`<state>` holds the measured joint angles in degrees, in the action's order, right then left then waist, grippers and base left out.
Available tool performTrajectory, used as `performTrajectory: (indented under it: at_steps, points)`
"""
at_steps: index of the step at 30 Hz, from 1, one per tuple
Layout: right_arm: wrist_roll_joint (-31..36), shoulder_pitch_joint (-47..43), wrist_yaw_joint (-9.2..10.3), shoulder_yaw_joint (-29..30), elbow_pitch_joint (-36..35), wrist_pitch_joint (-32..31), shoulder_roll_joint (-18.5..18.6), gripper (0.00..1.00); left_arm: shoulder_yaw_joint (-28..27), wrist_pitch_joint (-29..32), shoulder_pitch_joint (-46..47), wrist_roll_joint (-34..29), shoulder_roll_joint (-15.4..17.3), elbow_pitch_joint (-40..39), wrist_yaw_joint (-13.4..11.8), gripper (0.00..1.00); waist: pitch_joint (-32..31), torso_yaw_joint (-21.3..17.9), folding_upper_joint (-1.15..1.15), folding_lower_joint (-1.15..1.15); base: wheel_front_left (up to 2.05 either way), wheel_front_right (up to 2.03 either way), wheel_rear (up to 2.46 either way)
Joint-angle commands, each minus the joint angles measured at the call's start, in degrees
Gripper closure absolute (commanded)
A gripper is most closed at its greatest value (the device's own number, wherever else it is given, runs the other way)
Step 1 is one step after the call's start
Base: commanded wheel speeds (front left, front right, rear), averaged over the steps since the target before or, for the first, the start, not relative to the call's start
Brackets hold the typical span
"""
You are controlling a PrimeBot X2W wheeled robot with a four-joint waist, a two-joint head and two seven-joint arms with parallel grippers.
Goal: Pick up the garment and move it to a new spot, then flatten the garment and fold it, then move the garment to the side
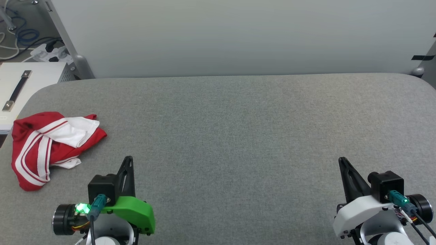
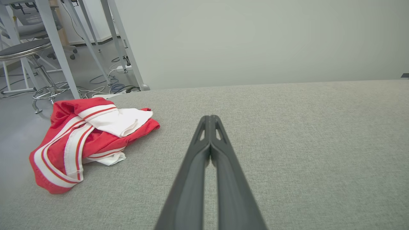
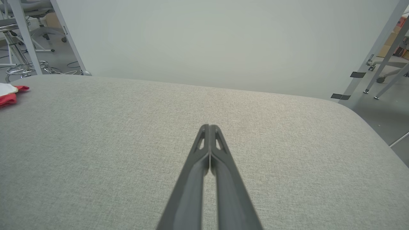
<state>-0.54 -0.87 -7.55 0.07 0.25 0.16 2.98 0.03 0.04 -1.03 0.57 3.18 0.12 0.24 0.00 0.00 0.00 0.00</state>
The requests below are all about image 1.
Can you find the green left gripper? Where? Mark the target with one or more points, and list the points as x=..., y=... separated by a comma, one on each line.
x=136, y=212

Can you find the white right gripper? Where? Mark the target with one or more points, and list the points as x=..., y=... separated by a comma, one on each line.
x=357, y=212

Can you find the red and white shirt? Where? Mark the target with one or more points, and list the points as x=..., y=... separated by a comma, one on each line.
x=32, y=149

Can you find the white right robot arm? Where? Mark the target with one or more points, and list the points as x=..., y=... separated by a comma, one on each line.
x=385, y=228

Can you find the grey round partition foot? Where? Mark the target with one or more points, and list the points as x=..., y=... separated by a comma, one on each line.
x=417, y=71

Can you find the white equipment case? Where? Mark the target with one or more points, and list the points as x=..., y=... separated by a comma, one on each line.
x=41, y=76

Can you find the black tape strip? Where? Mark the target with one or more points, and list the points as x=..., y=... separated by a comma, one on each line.
x=422, y=57

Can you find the grey metal stand leg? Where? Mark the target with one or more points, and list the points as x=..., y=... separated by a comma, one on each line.
x=8, y=20

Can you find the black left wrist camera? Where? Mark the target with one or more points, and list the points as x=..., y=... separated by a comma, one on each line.
x=102, y=187

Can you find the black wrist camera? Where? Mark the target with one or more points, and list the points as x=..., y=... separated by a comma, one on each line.
x=102, y=187
x=386, y=183

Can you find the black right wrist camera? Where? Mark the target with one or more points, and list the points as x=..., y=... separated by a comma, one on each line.
x=386, y=183

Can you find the grey metal partition post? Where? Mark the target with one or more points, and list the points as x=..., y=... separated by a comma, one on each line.
x=73, y=51

